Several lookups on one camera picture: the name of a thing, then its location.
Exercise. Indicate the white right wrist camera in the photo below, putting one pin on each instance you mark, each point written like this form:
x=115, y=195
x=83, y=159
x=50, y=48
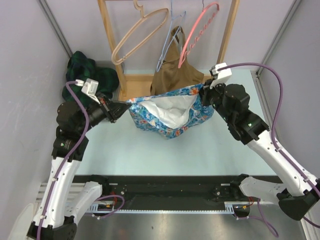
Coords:
x=220, y=74

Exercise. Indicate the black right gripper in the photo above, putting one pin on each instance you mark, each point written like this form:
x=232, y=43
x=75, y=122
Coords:
x=206, y=91

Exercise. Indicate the grey plastic bin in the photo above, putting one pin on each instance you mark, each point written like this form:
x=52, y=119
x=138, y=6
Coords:
x=108, y=77

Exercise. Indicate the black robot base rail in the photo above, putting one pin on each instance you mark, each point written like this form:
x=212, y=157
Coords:
x=171, y=194

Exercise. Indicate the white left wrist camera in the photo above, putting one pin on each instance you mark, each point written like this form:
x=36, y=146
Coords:
x=89, y=88

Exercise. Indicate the pink plastic hanger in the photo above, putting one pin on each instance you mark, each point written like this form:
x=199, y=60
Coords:
x=189, y=43

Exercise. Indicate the green plaid garment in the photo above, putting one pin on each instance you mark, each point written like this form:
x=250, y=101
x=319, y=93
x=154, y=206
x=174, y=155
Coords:
x=80, y=67

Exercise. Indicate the tan brown skirt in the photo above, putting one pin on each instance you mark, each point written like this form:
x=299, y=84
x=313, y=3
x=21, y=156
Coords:
x=171, y=78

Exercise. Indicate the wooden clothes rack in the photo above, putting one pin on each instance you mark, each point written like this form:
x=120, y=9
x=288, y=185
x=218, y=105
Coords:
x=157, y=45

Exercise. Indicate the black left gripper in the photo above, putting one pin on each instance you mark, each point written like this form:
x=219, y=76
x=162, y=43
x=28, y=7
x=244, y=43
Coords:
x=114, y=109

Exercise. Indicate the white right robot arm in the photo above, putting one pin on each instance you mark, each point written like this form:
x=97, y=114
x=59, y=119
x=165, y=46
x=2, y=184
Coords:
x=297, y=192

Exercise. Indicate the light blue wire hanger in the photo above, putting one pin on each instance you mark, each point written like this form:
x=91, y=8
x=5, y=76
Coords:
x=180, y=18

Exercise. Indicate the blue floral garment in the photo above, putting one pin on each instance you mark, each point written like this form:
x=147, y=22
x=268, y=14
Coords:
x=172, y=113

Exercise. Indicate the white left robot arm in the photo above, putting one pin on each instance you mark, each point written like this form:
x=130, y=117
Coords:
x=55, y=218

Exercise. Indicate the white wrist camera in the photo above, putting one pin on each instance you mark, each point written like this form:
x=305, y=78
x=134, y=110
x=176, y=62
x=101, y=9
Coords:
x=89, y=88
x=220, y=74

